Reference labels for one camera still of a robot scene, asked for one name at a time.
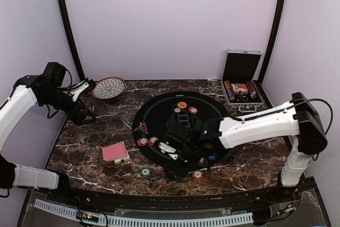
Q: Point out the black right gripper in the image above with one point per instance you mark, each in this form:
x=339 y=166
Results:
x=177 y=170

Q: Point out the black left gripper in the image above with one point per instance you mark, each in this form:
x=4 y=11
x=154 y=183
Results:
x=78 y=112

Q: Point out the red poker chip stack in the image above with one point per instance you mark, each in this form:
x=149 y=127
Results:
x=197 y=175

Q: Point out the green poker chip stack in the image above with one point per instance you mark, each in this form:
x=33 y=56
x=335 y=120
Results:
x=145 y=173

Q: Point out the blue small blind button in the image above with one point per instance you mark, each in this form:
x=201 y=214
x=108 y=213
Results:
x=212 y=157

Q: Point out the orange dealer button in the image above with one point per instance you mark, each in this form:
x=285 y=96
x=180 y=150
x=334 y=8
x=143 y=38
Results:
x=182 y=105

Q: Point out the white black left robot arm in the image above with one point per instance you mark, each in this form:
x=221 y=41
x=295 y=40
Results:
x=40 y=90

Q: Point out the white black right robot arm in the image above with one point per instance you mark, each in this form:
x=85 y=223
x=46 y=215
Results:
x=297 y=118

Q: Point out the floral patterned ceramic bowl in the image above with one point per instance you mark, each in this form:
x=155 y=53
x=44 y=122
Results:
x=108 y=88

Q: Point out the round black poker mat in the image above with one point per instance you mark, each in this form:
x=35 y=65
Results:
x=154 y=120

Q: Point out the red playing card deck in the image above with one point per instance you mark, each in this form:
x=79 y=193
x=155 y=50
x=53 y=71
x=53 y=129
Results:
x=114 y=152

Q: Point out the aluminium poker chip case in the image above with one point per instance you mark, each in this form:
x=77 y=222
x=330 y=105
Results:
x=237 y=80

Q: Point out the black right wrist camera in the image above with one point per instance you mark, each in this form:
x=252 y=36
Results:
x=176 y=134

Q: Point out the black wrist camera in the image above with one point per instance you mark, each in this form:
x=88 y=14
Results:
x=56 y=73
x=176 y=134

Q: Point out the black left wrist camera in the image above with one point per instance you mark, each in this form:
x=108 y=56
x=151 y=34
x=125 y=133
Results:
x=56 y=73

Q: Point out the white slotted cable duct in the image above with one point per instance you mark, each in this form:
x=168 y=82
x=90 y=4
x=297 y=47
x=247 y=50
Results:
x=100 y=219

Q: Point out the black front table rail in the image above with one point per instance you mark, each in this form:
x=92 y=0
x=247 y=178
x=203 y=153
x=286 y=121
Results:
x=256 y=200

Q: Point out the left black frame post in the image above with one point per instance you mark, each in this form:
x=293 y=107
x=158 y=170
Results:
x=70 y=39

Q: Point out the black frame post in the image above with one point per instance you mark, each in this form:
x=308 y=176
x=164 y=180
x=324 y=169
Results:
x=70 y=39
x=271 y=40

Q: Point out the right black frame post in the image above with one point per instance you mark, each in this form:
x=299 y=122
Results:
x=271 y=40

